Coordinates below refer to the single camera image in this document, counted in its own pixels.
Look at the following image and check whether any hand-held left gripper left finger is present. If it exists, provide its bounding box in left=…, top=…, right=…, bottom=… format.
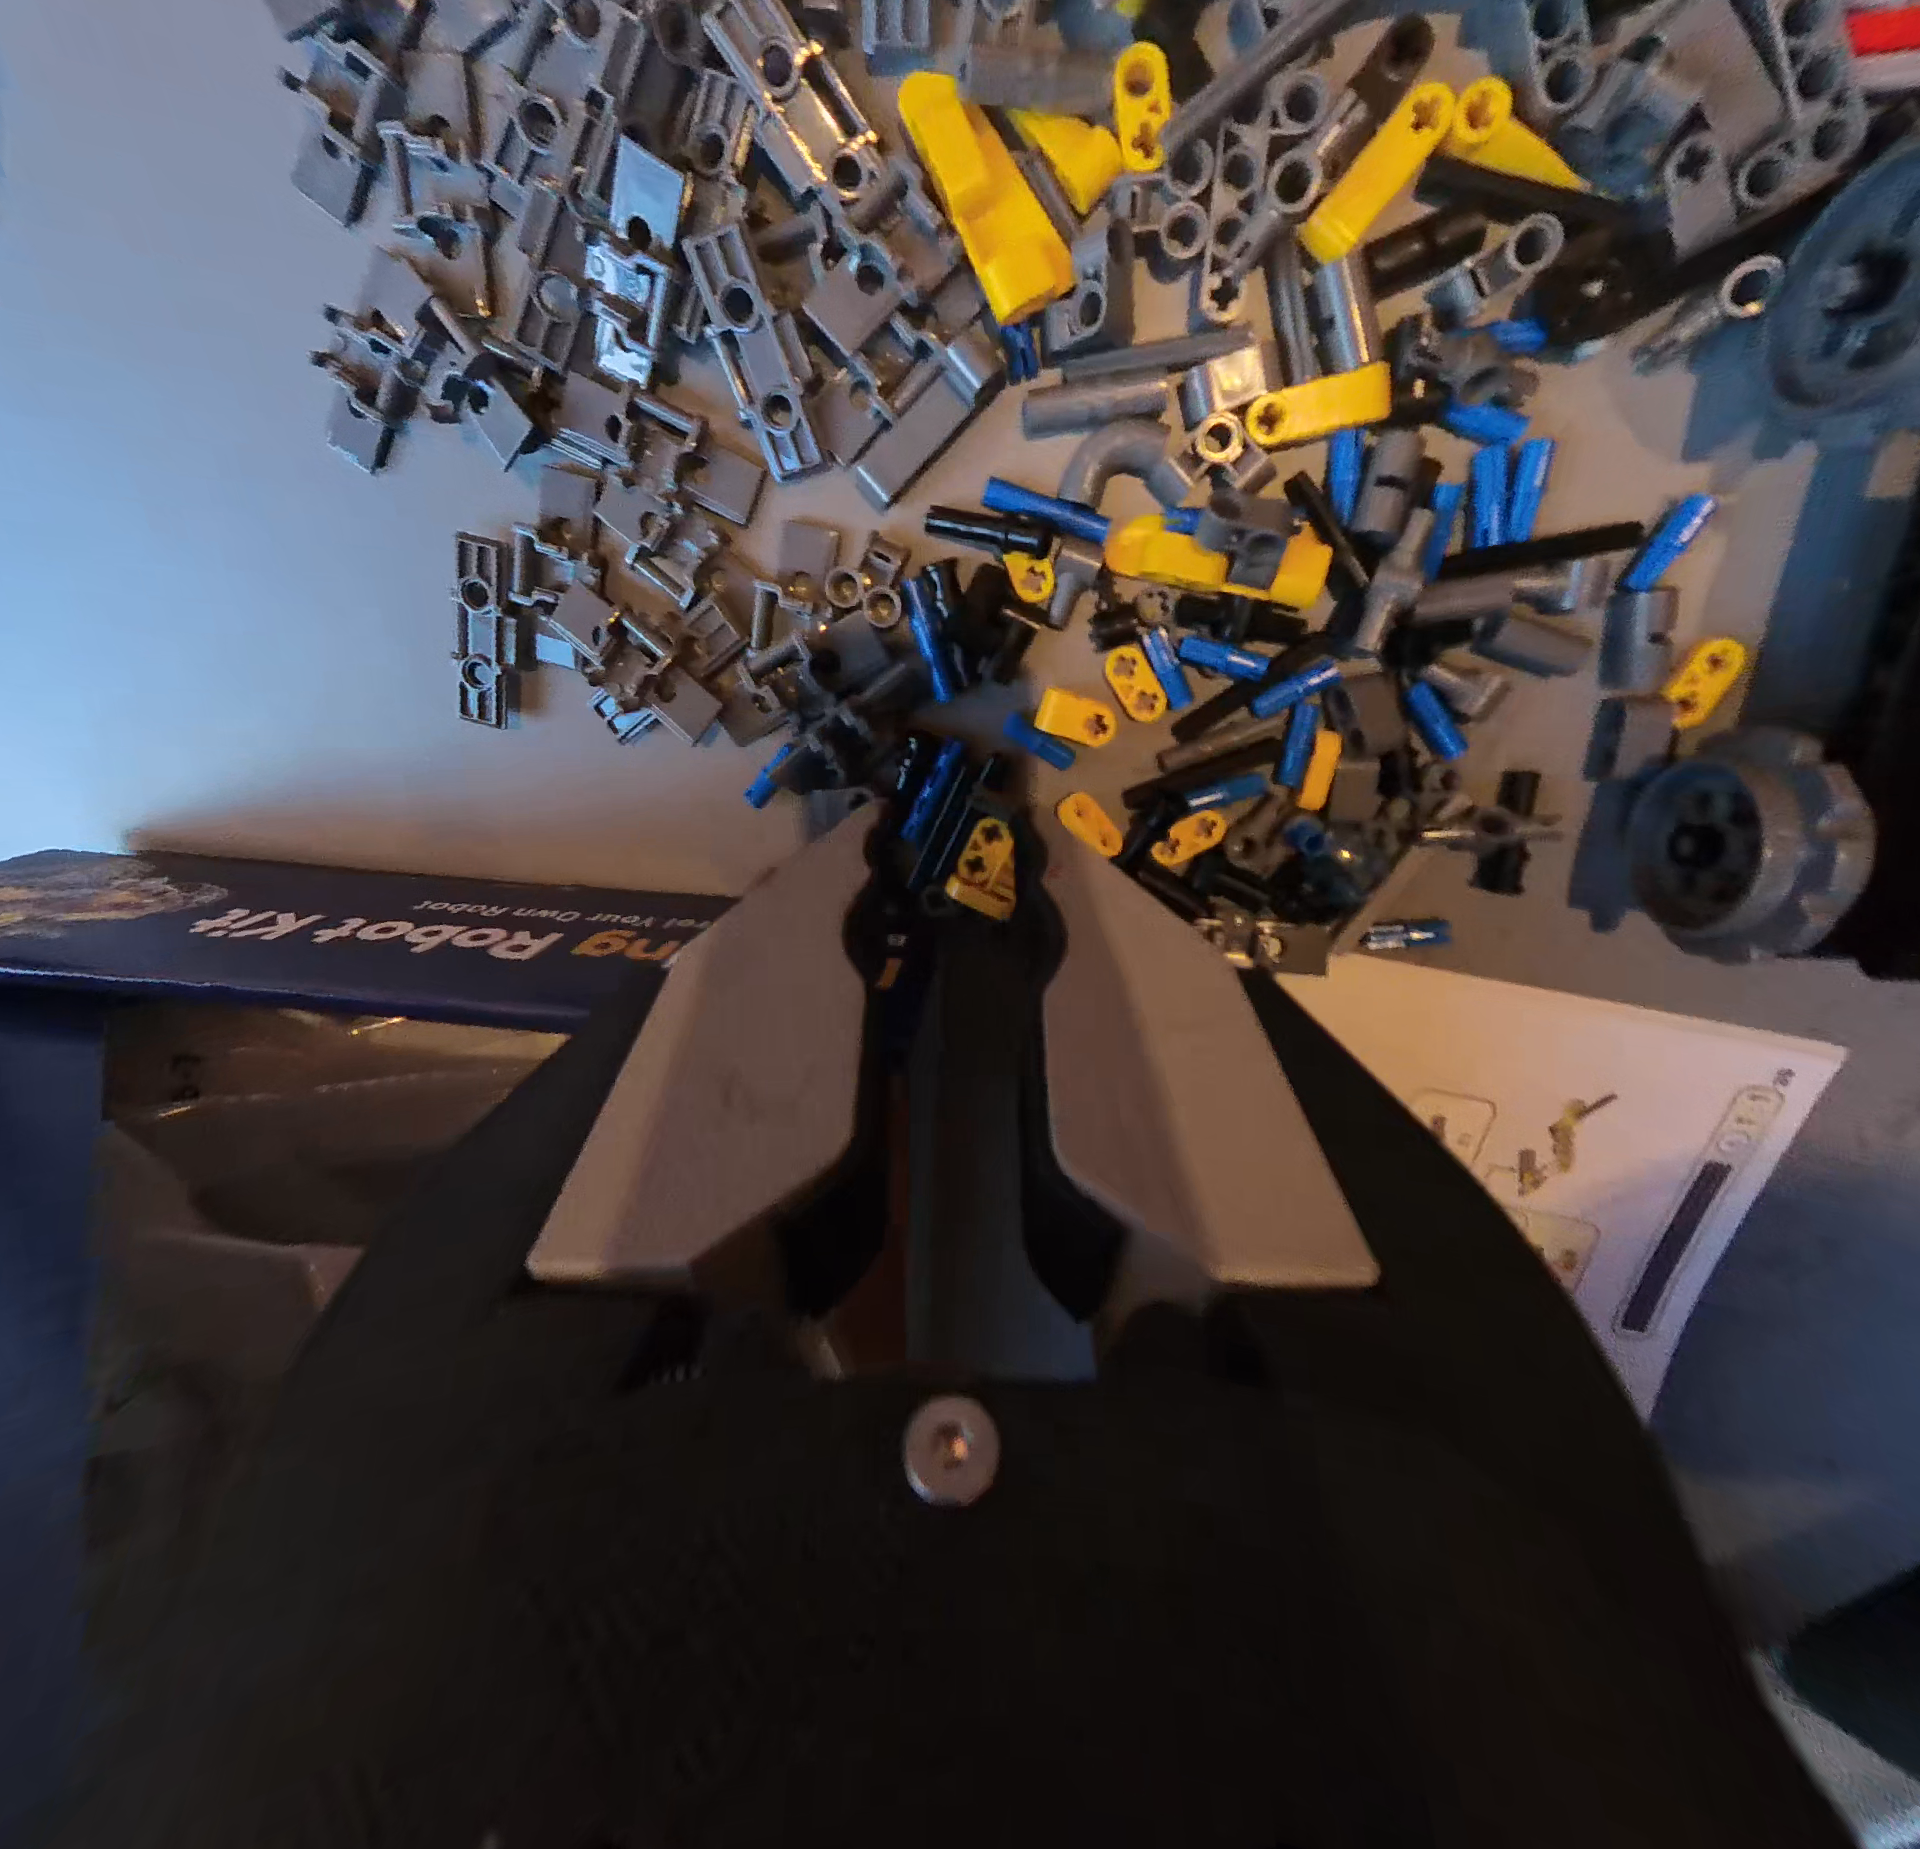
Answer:
left=524, top=810, right=920, bottom=1324

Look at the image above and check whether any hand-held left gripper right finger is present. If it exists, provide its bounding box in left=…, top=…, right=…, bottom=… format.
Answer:
left=1018, top=826, right=1383, bottom=1324

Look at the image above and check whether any small yellow connector piece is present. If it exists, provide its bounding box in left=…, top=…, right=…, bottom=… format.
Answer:
left=945, top=814, right=1026, bottom=920

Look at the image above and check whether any pile of small connector pieces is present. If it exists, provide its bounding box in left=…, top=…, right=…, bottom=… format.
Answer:
left=742, top=33, right=1749, bottom=966

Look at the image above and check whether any yellow brick vehicle model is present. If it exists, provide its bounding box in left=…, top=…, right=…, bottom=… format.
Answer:
left=1350, top=0, right=1920, bottom=981

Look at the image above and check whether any grey desk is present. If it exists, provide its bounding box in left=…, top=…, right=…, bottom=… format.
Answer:
left=0, top=0, right=1920, bottom=1655

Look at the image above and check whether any blue kit box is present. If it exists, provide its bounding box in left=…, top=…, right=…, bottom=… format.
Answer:
left=0, top=847, right=737, bottom=1849

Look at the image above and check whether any white instruction booklet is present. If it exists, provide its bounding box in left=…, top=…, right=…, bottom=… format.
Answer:
left=1291, top=964, right=1850, bottom=1421

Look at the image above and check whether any pile of grey track links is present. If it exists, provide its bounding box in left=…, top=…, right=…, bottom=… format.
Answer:
left=255, top=0, right=1022, bottom=749

